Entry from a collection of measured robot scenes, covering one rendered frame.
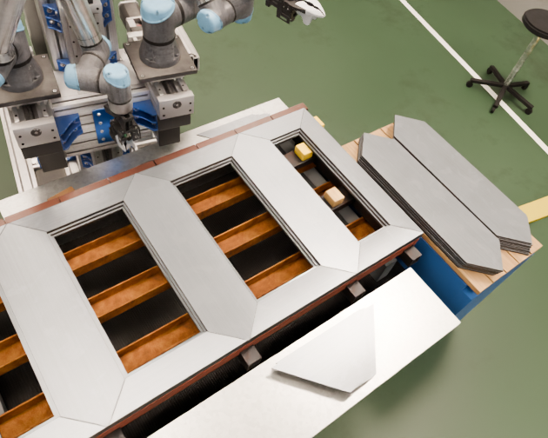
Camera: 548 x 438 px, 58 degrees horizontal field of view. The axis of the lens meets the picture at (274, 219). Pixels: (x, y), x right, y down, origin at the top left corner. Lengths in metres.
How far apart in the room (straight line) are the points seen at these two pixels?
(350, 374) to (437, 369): 1.09
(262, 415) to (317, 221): 0.68
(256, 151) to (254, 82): 1.68
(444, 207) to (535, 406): 1.23
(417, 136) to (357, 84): 1.63
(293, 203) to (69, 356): 0.89
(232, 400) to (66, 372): 0.48
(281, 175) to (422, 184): 0.56
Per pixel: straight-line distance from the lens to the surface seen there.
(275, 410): 1.58
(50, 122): 1.86
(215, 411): 1.56
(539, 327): 3.07
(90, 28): 1.69
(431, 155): 2.18
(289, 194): 1.83
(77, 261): 1.87
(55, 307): 1.61
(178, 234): 1.69
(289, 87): 3.61
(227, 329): 1.54
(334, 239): 1.76
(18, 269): 1.70
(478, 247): 1.97
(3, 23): 1.60
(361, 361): 1.66
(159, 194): 1.79
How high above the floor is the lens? 2.26
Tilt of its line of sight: 54 degrees down
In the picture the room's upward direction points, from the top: 14 degrees clockwise
